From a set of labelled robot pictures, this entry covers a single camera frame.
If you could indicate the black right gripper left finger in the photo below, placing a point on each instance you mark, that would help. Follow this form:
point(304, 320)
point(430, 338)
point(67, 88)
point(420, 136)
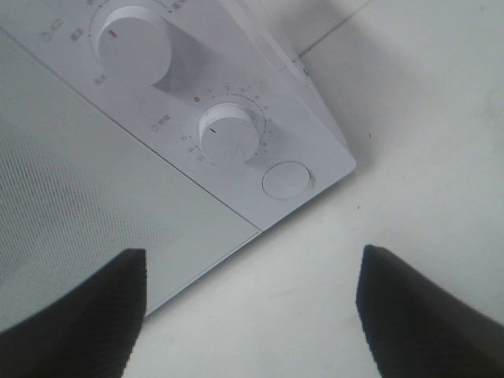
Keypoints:
point(89, 332)

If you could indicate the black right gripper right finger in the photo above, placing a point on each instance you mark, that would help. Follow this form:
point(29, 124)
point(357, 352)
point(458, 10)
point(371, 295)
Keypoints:
point(414, 328)

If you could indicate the white microwave door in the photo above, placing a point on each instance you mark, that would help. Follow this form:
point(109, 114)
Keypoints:
point(77, 189)

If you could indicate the round white door button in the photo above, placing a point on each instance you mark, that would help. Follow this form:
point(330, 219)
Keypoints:
point(286, 180)

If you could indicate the white microwave oven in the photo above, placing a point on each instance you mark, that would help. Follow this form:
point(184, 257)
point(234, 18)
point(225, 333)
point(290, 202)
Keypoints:
point(221, 53)

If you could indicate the lower white timer knob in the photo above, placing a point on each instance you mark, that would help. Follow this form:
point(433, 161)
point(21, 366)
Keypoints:
point(228, 133)

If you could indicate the upper white power knob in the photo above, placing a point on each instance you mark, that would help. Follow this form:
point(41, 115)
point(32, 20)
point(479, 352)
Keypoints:
point(134, 46)

